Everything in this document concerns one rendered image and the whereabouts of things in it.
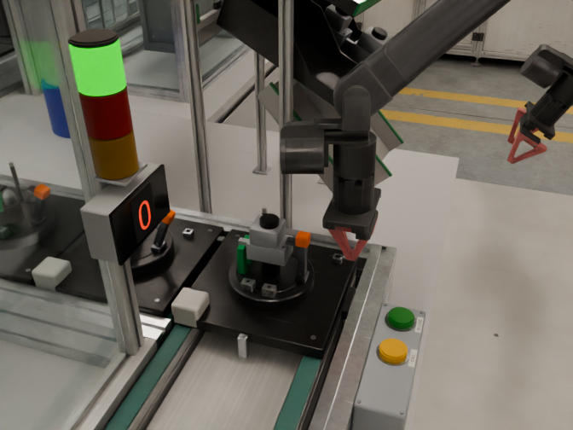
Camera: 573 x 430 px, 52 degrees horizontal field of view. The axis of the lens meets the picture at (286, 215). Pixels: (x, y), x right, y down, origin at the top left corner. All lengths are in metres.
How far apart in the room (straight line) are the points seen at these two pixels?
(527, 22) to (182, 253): 4.15
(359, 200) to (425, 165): 0.77
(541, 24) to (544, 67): 3.64
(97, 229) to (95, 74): 0.17
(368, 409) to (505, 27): 4.30
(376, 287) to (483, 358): 0.21
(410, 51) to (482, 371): 0.53
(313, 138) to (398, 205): 0.64
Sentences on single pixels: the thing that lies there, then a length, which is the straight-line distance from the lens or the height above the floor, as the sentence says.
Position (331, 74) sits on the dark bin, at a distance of 1.08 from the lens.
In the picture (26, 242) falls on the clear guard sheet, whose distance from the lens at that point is 0.65.
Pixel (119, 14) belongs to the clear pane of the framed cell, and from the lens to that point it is 1.94.
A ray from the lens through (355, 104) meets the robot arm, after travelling 0.74.
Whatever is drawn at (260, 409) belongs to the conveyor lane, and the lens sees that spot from 0.86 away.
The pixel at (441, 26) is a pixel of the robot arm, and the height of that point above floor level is 1.39.
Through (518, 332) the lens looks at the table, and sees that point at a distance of 1.12.
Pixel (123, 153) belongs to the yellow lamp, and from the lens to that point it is 0.68.
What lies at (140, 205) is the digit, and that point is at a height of 1.22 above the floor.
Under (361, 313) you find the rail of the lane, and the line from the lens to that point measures 0.94.
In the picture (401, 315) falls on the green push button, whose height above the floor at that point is 0.97.
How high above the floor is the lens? 1.60
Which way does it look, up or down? 34 degrees down
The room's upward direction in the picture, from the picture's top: straight up
